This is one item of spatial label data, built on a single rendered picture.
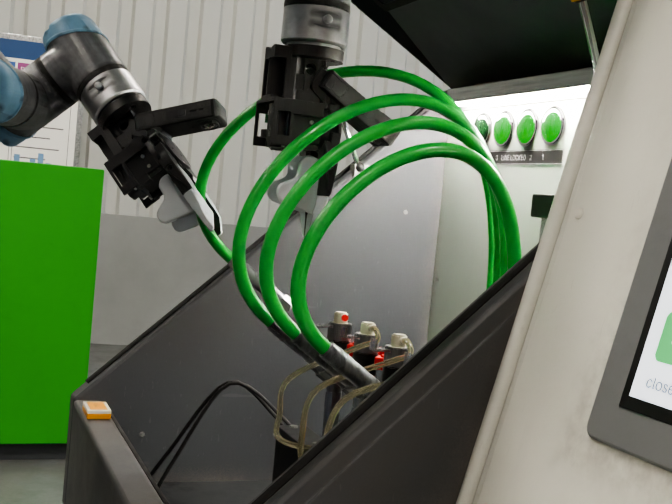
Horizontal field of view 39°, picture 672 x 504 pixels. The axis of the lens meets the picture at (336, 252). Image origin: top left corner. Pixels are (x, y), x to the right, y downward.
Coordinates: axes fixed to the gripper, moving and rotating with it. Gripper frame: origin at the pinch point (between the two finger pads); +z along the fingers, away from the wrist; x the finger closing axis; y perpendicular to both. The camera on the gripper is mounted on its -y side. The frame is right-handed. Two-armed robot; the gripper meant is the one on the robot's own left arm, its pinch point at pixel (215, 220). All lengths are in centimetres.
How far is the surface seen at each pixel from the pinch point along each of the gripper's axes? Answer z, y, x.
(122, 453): 18.8, 22.7, 7.1
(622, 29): 22, -42, 32
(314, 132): 5.9, -16.5, 17.0
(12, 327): -124, 138, -258
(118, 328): -213, 196, -570
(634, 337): 43, -26, 42
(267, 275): 17.6, -4.8, 23.7
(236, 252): 11.8, -2.7, 18.1
